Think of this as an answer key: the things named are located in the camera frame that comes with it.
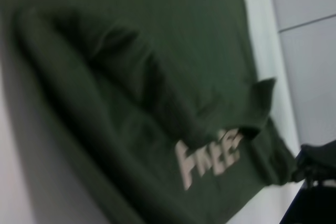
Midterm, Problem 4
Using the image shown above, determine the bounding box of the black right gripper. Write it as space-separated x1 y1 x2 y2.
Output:
281 142 336 224

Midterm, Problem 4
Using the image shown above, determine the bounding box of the dark green t-shirt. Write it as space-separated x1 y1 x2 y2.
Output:
0 0 297 224

